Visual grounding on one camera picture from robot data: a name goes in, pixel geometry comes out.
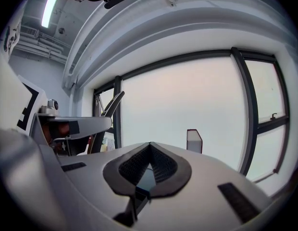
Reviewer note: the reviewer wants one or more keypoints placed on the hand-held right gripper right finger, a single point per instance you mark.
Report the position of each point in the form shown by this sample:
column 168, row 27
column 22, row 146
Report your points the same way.
column 211, row 189

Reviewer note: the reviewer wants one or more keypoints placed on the black-framed window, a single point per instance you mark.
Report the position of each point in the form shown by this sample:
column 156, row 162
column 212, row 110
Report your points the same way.
column 182, row 109

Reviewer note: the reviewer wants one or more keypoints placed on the black office chair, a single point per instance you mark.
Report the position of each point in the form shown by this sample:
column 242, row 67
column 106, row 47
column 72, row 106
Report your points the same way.
column 113, row 105

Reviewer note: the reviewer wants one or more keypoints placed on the round smoke detector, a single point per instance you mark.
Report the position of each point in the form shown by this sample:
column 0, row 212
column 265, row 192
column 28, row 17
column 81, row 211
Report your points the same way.
column 61, row 30

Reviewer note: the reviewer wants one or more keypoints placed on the small white card holder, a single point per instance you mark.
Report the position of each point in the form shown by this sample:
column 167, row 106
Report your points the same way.
column 108, row 144

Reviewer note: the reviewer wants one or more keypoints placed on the person's white shirt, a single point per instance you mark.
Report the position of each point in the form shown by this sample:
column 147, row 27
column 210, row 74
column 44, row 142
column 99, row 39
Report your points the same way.
column 7, row 93

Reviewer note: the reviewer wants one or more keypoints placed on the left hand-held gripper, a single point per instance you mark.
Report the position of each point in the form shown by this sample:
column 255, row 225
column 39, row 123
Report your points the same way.
column 28, row 100

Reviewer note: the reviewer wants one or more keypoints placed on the silver gripper camera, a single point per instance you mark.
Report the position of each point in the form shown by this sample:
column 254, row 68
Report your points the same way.
column 50, row 107

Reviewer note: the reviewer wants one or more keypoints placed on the person's left hand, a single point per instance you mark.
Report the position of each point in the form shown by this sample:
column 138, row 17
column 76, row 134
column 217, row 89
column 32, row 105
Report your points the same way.
column 63, row 129

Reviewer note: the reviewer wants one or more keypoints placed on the long ceiling light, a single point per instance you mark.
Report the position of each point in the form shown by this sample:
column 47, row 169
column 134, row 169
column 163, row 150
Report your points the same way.
column 50, row 9

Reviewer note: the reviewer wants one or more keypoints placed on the large white duct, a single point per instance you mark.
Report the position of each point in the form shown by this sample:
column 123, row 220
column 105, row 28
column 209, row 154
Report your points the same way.
column 144, row 32

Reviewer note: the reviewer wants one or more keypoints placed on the white ceiling pipes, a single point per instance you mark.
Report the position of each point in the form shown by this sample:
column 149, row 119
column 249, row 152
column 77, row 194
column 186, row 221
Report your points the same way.
column 40, row 44

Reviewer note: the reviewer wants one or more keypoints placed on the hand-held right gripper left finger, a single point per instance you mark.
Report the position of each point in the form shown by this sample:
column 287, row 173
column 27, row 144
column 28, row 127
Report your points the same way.
column 91, row 177

